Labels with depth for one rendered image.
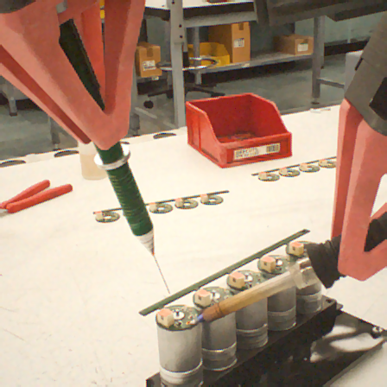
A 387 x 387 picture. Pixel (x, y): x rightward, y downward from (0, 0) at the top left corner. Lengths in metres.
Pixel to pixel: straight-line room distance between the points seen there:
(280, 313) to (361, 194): 0.14
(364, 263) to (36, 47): 0.19
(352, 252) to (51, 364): 0.22
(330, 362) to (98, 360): 0.15
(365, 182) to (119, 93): 0.11
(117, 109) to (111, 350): 0.22
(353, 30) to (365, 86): 6.01
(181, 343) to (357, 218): 0.12
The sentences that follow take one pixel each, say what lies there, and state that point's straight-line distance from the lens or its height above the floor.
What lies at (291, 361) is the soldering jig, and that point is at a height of 0.76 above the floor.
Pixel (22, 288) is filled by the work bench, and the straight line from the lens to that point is 0.54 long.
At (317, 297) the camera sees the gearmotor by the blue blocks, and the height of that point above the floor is 0.78.
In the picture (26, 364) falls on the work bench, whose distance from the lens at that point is 0.45.
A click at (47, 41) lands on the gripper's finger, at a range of 0.22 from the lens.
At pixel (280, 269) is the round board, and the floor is 0.81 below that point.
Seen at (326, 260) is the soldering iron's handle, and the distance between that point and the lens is 0.32.
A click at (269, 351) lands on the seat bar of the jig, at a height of 0.77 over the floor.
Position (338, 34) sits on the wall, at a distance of 6.20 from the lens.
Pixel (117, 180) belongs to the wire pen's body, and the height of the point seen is 0.91.
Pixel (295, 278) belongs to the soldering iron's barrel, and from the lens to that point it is 0.33.
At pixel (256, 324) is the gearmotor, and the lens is 0.39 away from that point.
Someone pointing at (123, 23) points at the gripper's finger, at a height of 0.98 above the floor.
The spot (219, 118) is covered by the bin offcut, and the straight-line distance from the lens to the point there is 0.88.
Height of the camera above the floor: 1.00
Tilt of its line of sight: 21 degrees down
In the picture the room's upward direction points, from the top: 3 degrees counter-clockwise
